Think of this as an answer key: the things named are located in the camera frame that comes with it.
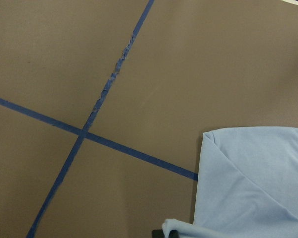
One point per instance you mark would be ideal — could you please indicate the light blue t-shirt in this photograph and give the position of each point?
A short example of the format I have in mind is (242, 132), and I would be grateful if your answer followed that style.
(247, 185)

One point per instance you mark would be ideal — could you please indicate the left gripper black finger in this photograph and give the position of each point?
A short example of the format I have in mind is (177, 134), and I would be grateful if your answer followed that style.
(166, 231)

